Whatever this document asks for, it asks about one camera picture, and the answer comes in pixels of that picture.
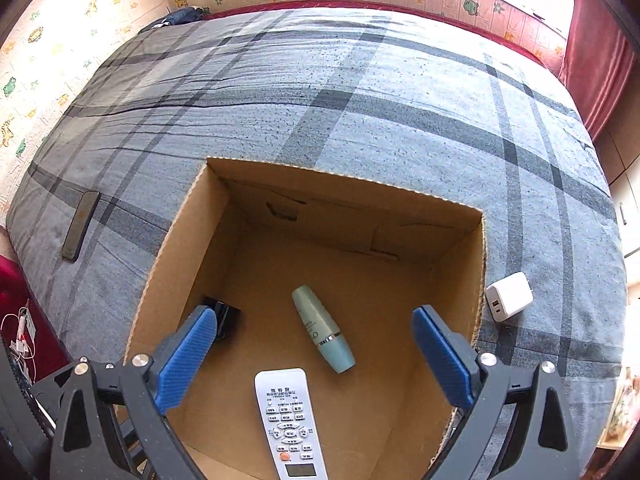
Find white remote control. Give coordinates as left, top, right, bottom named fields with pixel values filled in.
left=254, top=368, right=329, bottom=480

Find dark blue cloth bundle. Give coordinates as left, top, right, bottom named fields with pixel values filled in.
left=137, top=6, right=213, bottom=33

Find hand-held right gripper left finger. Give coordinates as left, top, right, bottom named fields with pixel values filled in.
left=49, top=305, right=218, bottom=480

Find cardboard box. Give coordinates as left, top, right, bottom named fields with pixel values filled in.
left=115, top=156, right=487, bottom=480

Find teal cosmetic bottle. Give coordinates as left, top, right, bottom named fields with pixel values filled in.
left=291, top=285, right=357, bottom=374

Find large white charger block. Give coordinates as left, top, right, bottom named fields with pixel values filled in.
left=485, top=272, right=534, bottom=322

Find small black case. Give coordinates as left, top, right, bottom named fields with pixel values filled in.
left=201, top=296, right=242, bottom=342

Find white charging cables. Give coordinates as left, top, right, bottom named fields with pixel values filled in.
left=0, top=299, right=38, bottom=361

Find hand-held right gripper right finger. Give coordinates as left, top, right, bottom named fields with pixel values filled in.
left=411, top=304, right=583, bottom=480

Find grey plaid bedsheet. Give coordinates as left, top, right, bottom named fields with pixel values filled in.
left=5, top=7, right=628, bottom=480

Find black smartphone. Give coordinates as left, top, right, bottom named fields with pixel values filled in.
left=61, top=190, right=101, bottom=261

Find red curtain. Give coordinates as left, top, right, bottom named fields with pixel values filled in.
left=557, top=0, right=638, bottom=141

